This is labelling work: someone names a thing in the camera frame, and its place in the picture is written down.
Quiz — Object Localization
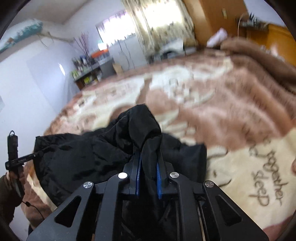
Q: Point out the black puffer jacket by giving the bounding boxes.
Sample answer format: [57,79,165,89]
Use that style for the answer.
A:
[33,104,208,241]

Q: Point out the person left hand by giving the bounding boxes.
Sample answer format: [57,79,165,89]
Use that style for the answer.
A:
[6,166,26,199]

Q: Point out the cluttered wooden shelf desk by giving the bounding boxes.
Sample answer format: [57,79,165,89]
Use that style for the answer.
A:
[71,51,116,90]

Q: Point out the brown plush bed blanket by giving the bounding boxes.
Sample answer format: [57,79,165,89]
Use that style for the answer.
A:
[22,38,295,240]

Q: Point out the dried branch bouquet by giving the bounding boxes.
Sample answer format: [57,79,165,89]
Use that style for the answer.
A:
[74,32,90,60]

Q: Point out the orange box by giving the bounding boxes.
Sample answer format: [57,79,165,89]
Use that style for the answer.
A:
[91,49,108,58]

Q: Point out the white pillow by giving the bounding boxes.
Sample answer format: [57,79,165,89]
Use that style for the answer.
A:
[206,28,228,48]

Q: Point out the heart patterned cream curtain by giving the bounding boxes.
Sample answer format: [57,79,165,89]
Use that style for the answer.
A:
[122,0,195,57]

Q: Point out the wooden headboard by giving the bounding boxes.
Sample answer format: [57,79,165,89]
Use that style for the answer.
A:
[246,24,295,66]

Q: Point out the wooden wardrobe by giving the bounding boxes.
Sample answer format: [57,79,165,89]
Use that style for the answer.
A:
[184,0,248,46]

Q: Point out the teal patterned wall item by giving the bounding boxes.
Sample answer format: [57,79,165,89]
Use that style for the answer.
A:
[0,19,43,53]

